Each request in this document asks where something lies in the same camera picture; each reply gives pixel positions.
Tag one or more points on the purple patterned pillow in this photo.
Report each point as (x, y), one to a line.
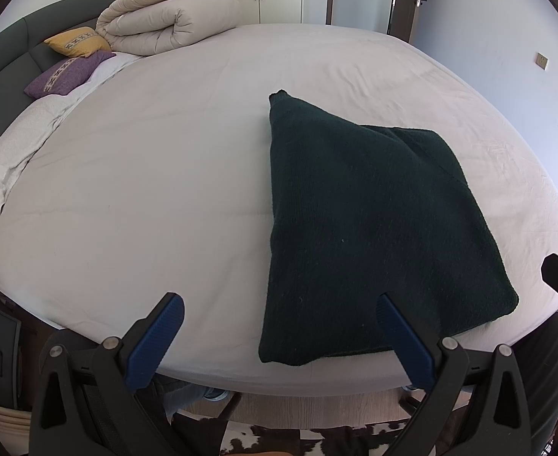
(65, 73)

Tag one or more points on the folded beige duvet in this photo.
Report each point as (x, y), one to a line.
(165, 19)

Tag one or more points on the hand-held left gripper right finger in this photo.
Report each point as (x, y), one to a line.
(405, 337)

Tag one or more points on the dark green knit sweater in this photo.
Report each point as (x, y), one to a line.
(364, 228)

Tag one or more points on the round white bed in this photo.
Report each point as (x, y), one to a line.
(165, 175)

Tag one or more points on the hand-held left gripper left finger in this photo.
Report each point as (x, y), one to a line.
(158, 337)

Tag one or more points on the person's dark trouser leg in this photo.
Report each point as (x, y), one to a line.
(545, 365)

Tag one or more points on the dark wooden door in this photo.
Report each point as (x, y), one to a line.
(405, 0)

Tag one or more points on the yellow patterned pillow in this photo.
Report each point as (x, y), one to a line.
(77, 41)

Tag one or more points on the white pillow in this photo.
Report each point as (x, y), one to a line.
(17, 152)

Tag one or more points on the dark grey padded headboard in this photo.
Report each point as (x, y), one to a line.
(8, 47)

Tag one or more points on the cowhide rug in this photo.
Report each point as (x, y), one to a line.
(307, 439)

